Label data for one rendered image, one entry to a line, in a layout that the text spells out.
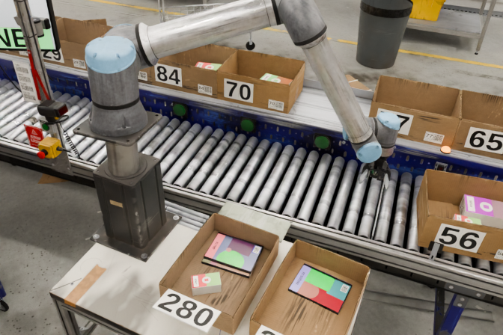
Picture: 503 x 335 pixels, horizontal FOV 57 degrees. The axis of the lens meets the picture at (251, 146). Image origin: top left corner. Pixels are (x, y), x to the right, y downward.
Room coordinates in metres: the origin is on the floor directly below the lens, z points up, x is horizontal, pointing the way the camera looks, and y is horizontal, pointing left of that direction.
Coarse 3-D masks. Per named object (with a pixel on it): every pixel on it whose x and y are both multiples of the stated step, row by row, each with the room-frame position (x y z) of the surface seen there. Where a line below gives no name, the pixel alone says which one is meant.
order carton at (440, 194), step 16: (432, 176) 1.53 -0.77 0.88; (448, 176) 1.52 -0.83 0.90; (464, 176) 1.51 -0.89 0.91; (432, 192) 1.53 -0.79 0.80; (448, 192) 1.51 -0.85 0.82; (464, 192) 1.50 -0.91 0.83; (480, 192) 1.49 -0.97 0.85; (496, 192) 1.47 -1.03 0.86; (432, 208) 1.47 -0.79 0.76; (448, 208) 1.48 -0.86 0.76; (432, 224) 1.26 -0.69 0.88; (448, 224) 1.24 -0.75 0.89; (464, 224) 1.23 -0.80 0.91; (480, 224) 1.22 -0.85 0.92; (432, 240) 1.25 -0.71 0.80; (496, 240) 1.20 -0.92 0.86; (480, 256) 1.21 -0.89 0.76
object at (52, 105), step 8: (40, 104) 1.69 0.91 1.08; (48, 104) 1.68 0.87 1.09; (56, 104) 1.68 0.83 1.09; (64, 104) 1.69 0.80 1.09; (40, 112) 1.67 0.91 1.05; (48, 112) 1.66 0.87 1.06; (56, 112) 1.65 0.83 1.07; (64, 112) 1.68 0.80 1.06; (48, 120) 1.68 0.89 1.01; (56, 120) 1.69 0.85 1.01
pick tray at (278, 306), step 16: (288, 256) 1.12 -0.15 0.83; (304, 256) 1.17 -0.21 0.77; (320, 256) 1.14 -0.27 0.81; (336, 256) 1.12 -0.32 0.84; (288, 272) 1.10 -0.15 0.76; (336, 272) 1.11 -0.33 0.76; (352, 272) 1.09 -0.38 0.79; (368, 272) 1.04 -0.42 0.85; (272, 288) 1.00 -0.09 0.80; (352, 288) 1.04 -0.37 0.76; (272, 304) 0.97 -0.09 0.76; (288, 304) 0.97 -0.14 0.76; (304, 304) 0.97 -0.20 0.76; (352, 304) 0.98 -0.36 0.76; (256, 320) 0.89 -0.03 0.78; (272, 320) 0.91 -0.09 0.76; (288, 320) 0.91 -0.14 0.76; (304, 320) 0.91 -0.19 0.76; (320, 320) 0.91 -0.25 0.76; (336, 320) 0.91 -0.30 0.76; (352, 320) 0.89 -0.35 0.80
